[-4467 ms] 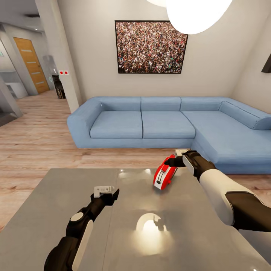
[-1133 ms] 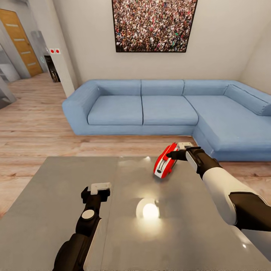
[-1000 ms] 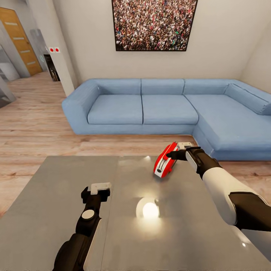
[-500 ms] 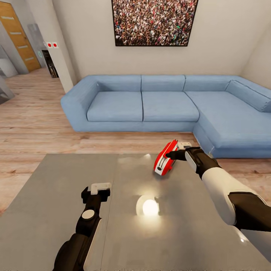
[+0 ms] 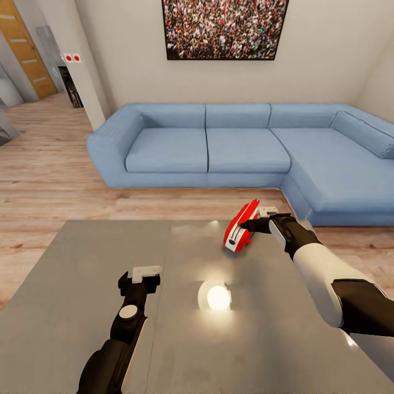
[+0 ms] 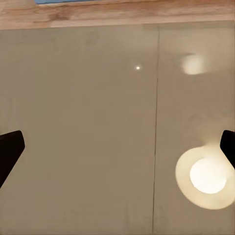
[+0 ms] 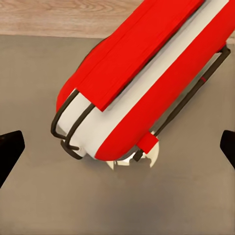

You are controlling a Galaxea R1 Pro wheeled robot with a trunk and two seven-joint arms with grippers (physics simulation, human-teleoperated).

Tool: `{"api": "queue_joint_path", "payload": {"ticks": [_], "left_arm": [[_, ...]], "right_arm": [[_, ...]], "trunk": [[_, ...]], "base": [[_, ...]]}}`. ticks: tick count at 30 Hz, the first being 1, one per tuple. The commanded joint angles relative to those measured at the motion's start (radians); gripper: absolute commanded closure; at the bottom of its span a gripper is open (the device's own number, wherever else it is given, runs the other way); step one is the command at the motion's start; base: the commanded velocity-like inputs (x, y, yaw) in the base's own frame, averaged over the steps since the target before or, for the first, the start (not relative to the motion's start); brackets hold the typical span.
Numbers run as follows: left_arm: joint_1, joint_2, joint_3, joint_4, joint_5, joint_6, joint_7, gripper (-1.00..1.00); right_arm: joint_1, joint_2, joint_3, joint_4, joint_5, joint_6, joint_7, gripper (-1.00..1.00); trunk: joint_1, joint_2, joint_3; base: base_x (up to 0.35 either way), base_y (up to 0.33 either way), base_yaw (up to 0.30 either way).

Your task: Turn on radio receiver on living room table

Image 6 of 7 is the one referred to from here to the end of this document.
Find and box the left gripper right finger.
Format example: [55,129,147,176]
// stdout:
[220,130,235,168]

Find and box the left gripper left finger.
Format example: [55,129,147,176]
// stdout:
[0,130,25,188]

